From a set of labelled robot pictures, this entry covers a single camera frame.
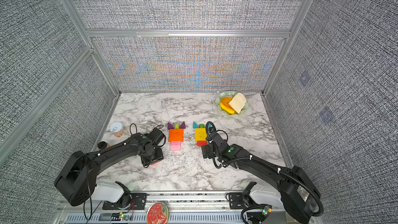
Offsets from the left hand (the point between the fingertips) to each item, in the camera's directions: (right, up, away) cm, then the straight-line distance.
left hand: (161, 159), depth 84 cm
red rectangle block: (+21, +7, +8) cm, 24 cm away
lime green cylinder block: (+7, +16, +14) cm, 22 cm away
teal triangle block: (+18, +17, +16) cm, 29 cm away
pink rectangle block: (+7, +6, +8) cm, 12 cm away
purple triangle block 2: (+10, +16, +14) cm, 24 cm away
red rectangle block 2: (-3, -1, -1) cm, 4 cm away
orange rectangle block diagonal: (+6, +10, +8) cm, 15 cm away
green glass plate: (+40, +38, +27) cm, 61 cm away
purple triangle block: (+2, +16, +14) cm, 21 cm away
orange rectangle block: (+7, +12, +10) cm, 17 cm away
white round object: (-29, +15, +8) cm, 33 cm away
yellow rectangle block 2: (+21, +11, +12) cm, 27 cm away
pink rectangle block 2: (+6, +4, +6) cm, 10 cm away
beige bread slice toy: (+47, +32, +19) cm, 60 cm away
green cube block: (+22, +16, +16) cm, 32 cm away
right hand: (+26, +9, 0) cm, 28 cm away
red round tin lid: (+2, -18, -17) cm, 25 cm away
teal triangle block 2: (+25, +20, -15) cm, 35 cm away
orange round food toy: (+39, +33, +22) cm, 55 cm away
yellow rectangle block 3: (+21, +9, +10) cm, 25 cm away
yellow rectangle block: (+21, +13, +13) cm, 28 cm away
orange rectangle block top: (+6, +13, +13) cm, 20 cm away
